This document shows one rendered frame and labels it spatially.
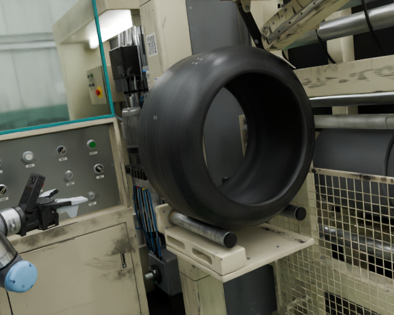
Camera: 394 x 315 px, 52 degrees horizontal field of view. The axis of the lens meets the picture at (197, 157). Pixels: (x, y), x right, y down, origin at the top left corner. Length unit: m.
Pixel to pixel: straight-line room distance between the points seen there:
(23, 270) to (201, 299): 0.78
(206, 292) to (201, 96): 0.85
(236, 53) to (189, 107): 0.22
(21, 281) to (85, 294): 0.66
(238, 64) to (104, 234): 0.89
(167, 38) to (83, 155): 0.56
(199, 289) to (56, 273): 0.54
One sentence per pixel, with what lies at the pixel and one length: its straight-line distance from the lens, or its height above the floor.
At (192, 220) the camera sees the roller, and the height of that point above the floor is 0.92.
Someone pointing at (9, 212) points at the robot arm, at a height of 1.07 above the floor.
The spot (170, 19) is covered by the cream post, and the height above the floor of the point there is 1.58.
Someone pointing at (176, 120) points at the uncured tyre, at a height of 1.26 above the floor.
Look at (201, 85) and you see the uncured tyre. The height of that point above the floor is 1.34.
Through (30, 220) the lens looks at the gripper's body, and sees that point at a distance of 1.29.
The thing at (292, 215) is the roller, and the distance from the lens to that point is 1.35.
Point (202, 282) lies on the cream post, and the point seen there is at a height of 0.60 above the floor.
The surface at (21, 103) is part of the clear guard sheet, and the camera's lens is 1.60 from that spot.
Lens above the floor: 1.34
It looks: 10 degrees down
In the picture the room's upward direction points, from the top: 8 degrees counter-clockwise
